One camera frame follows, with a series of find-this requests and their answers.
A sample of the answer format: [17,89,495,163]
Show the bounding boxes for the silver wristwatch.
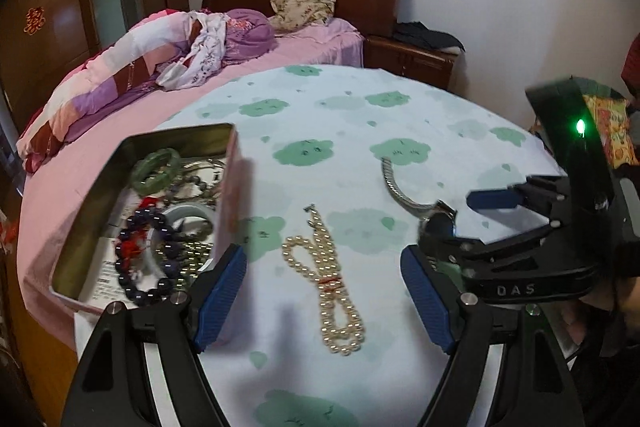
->
[380,156,459,241]

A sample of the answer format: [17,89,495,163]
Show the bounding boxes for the gold bead necklace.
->
[159,238,216,283]

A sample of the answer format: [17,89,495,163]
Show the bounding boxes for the dark purple bead bracelet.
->
[113,210,189,307]

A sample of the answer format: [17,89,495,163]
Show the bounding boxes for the white jade bangle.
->
[160,202,217,244]

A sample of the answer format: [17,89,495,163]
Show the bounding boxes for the person's hand holding gripper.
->
[560,277,639,346]

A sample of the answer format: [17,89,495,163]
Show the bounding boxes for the white instruction paper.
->
[86,190,222,313]

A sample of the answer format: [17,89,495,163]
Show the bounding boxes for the pink tin box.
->
[50,124,242,313]

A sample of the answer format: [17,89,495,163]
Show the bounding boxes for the thin metal bangles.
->
[171,159,226,205]

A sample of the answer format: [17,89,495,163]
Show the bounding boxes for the cloud pattern tablecloth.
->
[140,66,558,426]

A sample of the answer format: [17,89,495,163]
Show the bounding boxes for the wooden nightstand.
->
[363,36,458,90]

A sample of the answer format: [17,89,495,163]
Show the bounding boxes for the black clothes on nightstand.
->
[392,22,465,54]

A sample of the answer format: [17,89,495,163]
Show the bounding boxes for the pink bed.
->
[16,20,363,349]

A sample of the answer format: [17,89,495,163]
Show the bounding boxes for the white floral cloth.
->
[156,11,229,91]

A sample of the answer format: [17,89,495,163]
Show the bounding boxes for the patchwork pink quilt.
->
[16,10,205,174]

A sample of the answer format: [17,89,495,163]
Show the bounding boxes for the floral pillow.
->
[269,0,336,34]

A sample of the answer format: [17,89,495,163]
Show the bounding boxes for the purple folded blanket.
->
[222,9,277,66]

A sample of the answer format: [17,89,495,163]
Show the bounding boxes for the red double-happiness sticker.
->
[23,6,46,37]

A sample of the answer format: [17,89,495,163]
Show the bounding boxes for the red string charm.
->
[114,196,165,273]

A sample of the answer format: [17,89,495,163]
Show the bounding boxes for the green jade bracelet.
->
[130,147,182,196]

